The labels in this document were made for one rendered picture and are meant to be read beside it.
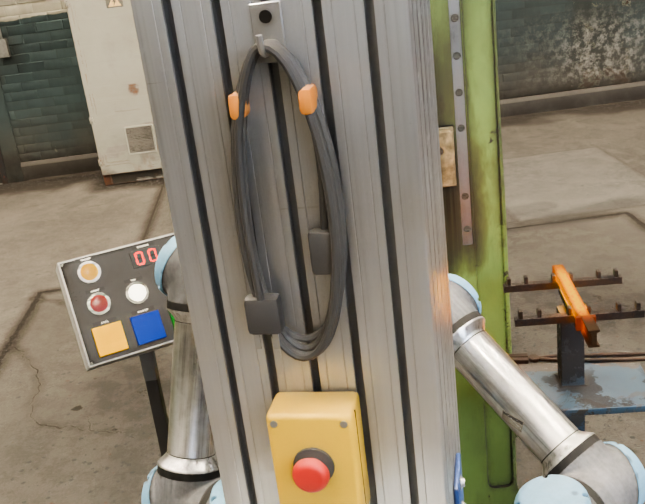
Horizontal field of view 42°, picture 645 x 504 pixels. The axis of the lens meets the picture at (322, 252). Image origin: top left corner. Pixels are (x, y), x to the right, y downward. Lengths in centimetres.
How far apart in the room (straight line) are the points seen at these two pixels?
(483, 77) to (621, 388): 91
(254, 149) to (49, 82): 761
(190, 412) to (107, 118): 629
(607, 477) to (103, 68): 658
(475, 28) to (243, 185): 167
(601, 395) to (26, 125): 691
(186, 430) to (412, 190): 84
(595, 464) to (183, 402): 69
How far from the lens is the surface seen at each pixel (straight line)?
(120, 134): 769
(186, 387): 149
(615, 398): 235
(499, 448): 288
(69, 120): 840
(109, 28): 755
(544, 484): 143
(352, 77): 76
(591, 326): 207
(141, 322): 222
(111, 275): 224
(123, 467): 358
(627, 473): 151
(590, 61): 874
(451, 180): 243
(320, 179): 77
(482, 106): 243
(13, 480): 372
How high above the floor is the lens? 190
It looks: 21 degrees down
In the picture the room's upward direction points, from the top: 7 degrees counter-clockwise
